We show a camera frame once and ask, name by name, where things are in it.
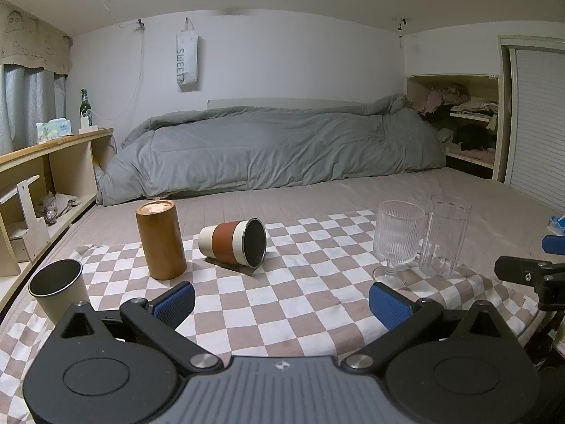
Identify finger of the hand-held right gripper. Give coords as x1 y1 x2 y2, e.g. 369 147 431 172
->
542 235 565 256
494 255 565 312

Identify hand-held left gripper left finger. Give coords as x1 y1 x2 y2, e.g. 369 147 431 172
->
56 283 224 376

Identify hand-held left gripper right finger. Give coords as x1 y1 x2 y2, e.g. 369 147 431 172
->
341 281 509 375

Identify brown and white cup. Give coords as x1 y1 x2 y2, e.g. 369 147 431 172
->
198 217 268 270

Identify beige cup with metal inside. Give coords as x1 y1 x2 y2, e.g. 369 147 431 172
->
28 259 85 326

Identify brown wooden cylinder canister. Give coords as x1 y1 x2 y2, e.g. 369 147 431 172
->
135 200 188 281

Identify ribbed glass goblet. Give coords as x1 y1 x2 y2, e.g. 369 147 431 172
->
372 200 427 290

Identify clear ribbed glass tumbler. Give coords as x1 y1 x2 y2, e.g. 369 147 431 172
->
418 194 472 280

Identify brown white checkered cloth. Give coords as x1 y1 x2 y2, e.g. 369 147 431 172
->
0 210 538 424

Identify wooden closet shelf unit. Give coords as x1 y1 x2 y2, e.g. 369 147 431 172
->
405 72 507 182

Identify white slatted sliding door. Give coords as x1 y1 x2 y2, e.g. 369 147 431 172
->
498 35 565 213

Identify beige bed mattress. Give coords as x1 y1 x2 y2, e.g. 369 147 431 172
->
0 165 565 332

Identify black clothes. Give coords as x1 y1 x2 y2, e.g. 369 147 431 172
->
451 123 496 152

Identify crumpled beige cloth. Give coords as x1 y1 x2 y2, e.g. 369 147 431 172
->
35 192 81 224

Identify folded white clothes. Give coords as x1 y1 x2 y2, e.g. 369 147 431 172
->
450 100 500 121

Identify white wooden stand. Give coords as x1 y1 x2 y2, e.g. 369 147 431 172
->
0 175 52 277

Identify wooden bedside shelf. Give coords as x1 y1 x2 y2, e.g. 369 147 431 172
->
0 126 117 315

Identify grey duvet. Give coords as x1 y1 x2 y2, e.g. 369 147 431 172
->
95 93 447 206

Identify pink clothes pile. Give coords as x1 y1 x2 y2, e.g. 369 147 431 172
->
412 84 471 114

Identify tissue pack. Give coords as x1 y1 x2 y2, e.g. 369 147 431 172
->
35 117 73 144

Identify green glass bottle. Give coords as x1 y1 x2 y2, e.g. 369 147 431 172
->
79 89 93 130

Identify white hanging tote bag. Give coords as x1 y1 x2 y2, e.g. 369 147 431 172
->
175 17 200 93

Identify grey curtain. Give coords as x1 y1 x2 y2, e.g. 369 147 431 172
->
0 64 67 156

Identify beige valance with drawings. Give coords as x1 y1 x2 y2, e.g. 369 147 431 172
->
0 2 73 74

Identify white cable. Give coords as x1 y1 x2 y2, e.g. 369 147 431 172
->
90 30 147 121

